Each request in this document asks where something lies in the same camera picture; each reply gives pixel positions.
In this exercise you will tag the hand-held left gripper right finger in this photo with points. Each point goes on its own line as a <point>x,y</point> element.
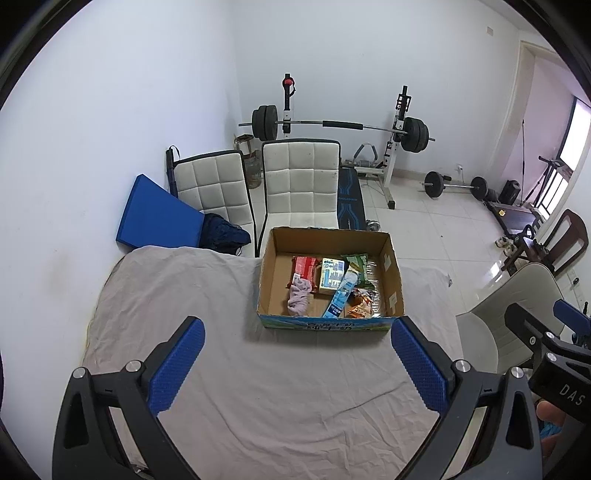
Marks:
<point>418,364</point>

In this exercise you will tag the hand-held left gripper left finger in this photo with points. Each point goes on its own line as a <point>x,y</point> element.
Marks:
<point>178,364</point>

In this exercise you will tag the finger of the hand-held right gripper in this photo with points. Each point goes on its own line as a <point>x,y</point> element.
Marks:
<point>524,321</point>
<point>572,316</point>

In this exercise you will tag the orange snack packet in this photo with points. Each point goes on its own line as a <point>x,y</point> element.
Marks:
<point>360,307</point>

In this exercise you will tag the small green snack packet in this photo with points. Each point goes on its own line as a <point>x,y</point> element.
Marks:
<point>364,276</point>

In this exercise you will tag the light blue packet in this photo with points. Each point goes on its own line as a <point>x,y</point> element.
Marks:
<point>341,293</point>

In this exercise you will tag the large green snack packet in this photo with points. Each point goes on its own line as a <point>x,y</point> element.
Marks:
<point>355,259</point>

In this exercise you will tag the white and blue tissue pack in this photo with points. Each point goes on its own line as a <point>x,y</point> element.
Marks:
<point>331,277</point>

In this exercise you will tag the cardboard box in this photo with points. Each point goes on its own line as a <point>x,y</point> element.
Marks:
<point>277,286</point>

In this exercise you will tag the purple sock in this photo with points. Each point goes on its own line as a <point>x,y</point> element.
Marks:
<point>299,297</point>

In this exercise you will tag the red snack packet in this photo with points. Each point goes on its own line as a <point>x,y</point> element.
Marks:
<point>302,266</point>

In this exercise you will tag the person's right hand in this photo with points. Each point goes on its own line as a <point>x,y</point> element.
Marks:
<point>550,411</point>

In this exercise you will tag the grey shell chair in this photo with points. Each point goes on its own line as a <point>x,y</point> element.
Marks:
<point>489,332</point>

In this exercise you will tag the pair of white shoes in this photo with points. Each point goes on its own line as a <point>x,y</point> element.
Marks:
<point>505,244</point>

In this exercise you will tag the dark wooden chair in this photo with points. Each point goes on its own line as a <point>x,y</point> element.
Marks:
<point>570,226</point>

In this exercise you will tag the treadmill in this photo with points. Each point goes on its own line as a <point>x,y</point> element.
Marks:
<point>512,214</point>

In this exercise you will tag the black speaker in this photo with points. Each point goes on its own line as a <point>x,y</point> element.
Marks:
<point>510,191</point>

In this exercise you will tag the dark blue bag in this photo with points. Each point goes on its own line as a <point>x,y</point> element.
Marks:
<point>226,233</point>

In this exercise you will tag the chrome dumbbell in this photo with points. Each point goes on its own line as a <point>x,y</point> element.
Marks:
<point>371,226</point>

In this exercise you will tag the blue foam mat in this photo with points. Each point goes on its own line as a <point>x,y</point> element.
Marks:
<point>157,217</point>

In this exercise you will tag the short barbell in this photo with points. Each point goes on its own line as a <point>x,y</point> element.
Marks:
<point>455,185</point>

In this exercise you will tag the thin black pole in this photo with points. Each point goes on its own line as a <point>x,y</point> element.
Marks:
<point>523,157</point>

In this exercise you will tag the window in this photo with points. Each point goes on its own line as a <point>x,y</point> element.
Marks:
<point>577,147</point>

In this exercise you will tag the black weight bench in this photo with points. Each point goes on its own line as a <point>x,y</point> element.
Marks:
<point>348,198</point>

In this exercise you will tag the small white padded chair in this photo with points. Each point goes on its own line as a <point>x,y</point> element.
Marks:
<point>212,184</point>

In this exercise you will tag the black stick tool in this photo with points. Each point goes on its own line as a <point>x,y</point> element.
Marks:
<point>171,170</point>

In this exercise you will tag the white weight rack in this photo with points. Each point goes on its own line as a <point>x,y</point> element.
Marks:
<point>397,157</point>

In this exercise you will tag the rusty gas cylinder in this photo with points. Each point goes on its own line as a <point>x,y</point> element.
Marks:
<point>253,168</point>

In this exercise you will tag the large white padded chair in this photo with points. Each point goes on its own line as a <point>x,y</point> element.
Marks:
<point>300,184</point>

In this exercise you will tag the long barbell with black plates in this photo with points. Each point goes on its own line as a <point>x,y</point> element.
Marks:
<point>341,124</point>

